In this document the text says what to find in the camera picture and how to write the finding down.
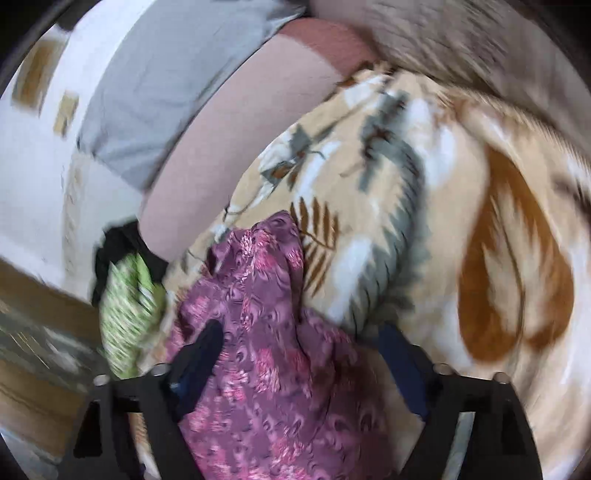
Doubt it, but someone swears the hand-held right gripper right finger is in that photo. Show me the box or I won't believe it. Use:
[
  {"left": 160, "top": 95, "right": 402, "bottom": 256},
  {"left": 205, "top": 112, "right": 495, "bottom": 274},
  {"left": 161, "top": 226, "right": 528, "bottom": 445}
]
[{"left": 378, "top": 323, "right": 543, "bottom": 480}]

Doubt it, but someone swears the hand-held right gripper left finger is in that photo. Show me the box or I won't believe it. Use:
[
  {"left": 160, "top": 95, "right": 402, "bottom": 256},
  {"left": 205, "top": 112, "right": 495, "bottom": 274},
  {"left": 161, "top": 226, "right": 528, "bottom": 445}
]
[{"left": 60, "top": 319, "right": 225, "bottom": 480}]

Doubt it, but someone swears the purple floral garment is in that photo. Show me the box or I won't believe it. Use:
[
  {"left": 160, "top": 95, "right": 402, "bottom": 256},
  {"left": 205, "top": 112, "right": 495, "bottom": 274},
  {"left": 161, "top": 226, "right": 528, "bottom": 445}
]
[{"left": 165, "top": 210, "right": 409, "bottom": 480}]

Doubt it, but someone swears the green patterned cloth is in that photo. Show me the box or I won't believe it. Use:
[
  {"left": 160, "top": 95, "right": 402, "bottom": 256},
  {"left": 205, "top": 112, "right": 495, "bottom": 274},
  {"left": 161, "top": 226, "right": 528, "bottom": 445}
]
[{"left": 99, "top": 254, "right": 168, "bottom": 378}]

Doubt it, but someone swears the black cloth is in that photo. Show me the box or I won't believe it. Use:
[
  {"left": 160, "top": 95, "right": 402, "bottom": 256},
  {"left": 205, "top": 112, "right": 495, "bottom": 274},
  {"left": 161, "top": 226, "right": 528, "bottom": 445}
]
[{"left": 91, "top": 220, "right": 169, "bottom": 308}]

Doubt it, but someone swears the beige leaf print blanket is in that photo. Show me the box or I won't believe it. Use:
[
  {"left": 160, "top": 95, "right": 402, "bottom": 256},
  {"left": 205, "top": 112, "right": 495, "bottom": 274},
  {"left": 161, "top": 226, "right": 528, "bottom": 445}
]
[{"left": 129, "top": 65, "right": 591, "bottom": 480}]

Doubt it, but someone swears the white sheet with tan squares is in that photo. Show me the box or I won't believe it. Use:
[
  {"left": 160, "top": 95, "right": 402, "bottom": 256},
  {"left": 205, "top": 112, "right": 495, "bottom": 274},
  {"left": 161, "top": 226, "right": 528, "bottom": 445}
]
[{"left": 0, "top": 0, "right": 160, "bottom": 296}]

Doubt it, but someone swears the grey brown furry blanket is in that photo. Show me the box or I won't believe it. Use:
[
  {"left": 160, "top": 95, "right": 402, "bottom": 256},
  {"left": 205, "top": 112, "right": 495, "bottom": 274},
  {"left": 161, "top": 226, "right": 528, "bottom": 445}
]
[{"left": 307, "top": 0, "right": 587, "bottom": 158}]

